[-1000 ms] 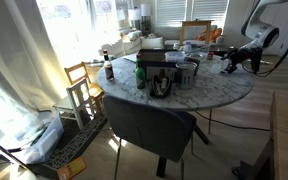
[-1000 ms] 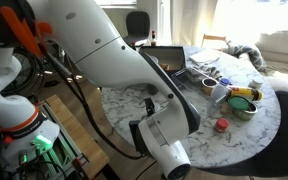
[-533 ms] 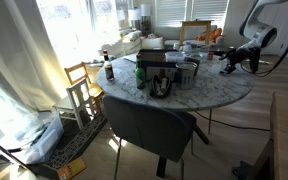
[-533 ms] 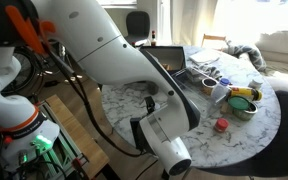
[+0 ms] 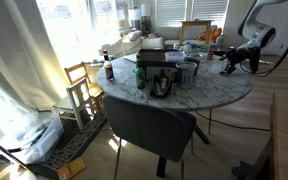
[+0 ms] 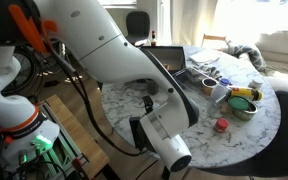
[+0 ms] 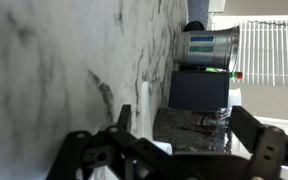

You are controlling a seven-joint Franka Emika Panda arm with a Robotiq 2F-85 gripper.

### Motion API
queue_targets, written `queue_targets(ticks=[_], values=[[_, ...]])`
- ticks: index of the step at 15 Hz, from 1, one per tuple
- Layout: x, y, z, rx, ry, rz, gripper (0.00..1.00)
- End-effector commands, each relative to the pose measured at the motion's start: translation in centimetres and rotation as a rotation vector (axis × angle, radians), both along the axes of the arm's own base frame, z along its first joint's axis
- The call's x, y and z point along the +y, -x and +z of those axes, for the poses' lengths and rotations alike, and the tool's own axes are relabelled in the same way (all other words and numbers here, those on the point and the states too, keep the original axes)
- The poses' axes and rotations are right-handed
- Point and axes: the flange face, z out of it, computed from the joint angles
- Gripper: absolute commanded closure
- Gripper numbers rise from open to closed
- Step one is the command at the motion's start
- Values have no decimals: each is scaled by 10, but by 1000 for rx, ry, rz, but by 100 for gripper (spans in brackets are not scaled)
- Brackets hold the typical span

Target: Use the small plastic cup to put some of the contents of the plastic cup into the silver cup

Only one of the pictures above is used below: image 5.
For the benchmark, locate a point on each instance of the grey upholstered chair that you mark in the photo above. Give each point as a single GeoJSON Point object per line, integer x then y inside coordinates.
{"type": "Point", "coordinates": [147, 126]}

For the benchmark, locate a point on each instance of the white round lamp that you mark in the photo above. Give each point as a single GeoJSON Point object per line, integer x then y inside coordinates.
{"type": "Point", "coordinates": [220, 40]}

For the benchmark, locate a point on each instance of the beige curtain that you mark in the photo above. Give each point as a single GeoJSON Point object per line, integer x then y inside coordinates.
{"type": "Point", "coordinates": [14, 66]}

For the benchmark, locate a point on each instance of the white child chair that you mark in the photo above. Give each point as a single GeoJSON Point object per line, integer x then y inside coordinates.
{"type": "Point", "coordinates": [79, 96]}

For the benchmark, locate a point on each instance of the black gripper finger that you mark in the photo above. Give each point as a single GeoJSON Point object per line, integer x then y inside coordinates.
{"type": "Point", "coordinates": [225, 57]}
{"type": "Point", "coordinates": [229, 69]}

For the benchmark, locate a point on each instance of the orange cushion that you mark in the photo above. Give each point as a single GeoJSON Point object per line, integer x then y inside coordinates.
{"type": "Point", "coordinates": [214, 33]}

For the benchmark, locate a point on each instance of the flat black cardboard box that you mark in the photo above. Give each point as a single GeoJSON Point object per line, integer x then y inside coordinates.
{"type": "Point", "coordinates": [74, 146]}

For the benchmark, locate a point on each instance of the small jar with red lid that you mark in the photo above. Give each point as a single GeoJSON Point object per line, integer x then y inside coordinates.
{"type": "Point", "coordinates": [210, 56]}

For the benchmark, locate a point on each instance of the hot sauce bottle red cap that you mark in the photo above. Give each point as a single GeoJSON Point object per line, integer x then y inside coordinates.
{"type": "Point", "coordinates": [108, 68]}

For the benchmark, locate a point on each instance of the green bottle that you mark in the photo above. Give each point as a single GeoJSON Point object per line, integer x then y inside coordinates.
{"type": "Point", "coordinates": [140, 75]}

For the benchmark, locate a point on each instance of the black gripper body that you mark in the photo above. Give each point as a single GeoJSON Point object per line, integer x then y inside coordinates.
{"type": "Point", "coordinates": [247, 55]}

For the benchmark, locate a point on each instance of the white window blinds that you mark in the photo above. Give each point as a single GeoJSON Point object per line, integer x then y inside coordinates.
{"type": "Point", "coordinates": [190, 11]}

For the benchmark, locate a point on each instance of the small white jar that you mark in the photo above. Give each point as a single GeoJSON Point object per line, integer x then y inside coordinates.
{"type": "Point", "coordinates": [176, 46]}

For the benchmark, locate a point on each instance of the dark blue cardboard box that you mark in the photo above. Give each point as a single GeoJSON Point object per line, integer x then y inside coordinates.
{"type": "Point", "coordinates": [157, 68]}

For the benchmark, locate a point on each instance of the clear plastic storage bin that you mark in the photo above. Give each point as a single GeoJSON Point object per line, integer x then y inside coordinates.
{"type": "Point", "coordinates": [44, 143]}

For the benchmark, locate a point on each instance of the clear cup with dark contents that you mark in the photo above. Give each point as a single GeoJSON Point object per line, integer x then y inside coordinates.
{"type": "Point", "coordinates": [193, 65]}

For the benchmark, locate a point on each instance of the grey tin can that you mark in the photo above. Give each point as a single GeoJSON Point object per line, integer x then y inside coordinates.
{"type": "Point", "coordinates": [185, 75]}

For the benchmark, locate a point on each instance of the wooden bench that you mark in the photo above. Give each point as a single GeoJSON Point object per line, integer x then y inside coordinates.
{"type": "Point", "coordinates": [287, 140]}

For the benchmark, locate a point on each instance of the small wooden chair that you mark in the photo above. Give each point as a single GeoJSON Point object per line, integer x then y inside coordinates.
{"type": "Point", "coordinates": [84, 78]}

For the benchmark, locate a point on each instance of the tall wooden table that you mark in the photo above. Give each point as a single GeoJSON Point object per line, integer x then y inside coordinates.
{"type": "Point", "coordinates": [196, 24]}

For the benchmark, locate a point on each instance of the clear bottle with blue cap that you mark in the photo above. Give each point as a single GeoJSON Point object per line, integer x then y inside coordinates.
{"type": "Point", "coordinates": [187, 47]}

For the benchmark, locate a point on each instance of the white door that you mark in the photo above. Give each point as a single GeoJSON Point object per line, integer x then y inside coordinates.
{"type": "Point", "coordinates": [284, 50]}

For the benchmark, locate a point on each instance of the clear plastic tray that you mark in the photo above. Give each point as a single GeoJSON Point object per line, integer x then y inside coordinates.
{"type": "Point", "coordinates": [200, 55]}

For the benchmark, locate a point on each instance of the white sofa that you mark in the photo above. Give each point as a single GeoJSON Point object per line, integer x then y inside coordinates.
{"type": "Point", "coordinates": [130, 41]}

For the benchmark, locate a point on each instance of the white shade lamp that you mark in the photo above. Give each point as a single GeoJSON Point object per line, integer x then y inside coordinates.
{"type": "Point", "coordinates": [145, 10]}
{"type": "Point", "coordinates": [134, 15]}

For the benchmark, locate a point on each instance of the black table pedestal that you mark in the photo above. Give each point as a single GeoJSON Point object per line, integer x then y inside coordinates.
{"type": "Point", "coordinates": [200, 135]}

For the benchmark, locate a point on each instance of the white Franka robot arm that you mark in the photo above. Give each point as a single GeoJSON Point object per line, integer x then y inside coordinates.
{"type": "Point", "coordinates": [255, 30]}

